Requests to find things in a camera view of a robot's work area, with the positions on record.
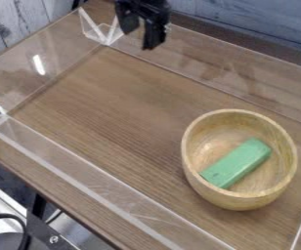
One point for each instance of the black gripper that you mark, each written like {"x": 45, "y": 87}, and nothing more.
{"x": 155, "y": 13}

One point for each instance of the black table leg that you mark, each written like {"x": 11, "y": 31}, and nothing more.
{"x": 37, "y": 206}

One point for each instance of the brown wooden bowl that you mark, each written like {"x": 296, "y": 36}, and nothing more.
{"x": 212, "y": 135}

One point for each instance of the green rectangular block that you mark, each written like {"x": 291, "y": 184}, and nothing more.
{"x": 236, "y": 163}

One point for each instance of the black metal bracket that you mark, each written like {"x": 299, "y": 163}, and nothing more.
{"x": 44, "y": 238}

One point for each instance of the clear acrylic tray enclosure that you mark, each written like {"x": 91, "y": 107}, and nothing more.
{"x": 92, "y": 117}

